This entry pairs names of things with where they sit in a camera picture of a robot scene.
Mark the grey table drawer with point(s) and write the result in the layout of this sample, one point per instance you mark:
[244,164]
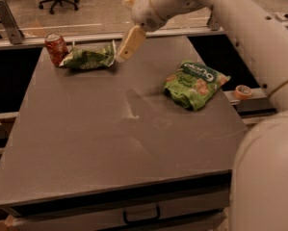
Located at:
[202,212]

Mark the left metal railing bracket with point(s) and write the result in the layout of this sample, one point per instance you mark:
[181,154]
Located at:
[15,36]

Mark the black drawer handle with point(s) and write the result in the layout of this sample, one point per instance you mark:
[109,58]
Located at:
[141,214]

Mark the orange tape roll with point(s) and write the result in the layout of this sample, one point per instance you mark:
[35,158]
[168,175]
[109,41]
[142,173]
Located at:
[242,92]

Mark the green jalapeno kettle chip bag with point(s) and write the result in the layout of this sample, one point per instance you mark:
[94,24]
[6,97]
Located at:
[86,59]

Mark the metal railing bracket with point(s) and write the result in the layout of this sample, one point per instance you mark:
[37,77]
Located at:
[213,23]
[15,36]

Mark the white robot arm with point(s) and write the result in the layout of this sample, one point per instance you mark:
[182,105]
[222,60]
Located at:
[259,186]

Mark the red coke can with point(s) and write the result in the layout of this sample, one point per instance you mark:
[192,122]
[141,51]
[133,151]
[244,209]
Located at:
[56,47]

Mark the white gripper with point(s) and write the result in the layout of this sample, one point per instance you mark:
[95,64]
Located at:
[143,12]

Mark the right metal railing bracket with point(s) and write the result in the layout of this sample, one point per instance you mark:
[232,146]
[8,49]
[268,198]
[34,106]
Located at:
[213,23]

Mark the green snack crisps bag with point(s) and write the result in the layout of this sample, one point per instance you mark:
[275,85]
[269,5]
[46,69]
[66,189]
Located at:
[192,85]

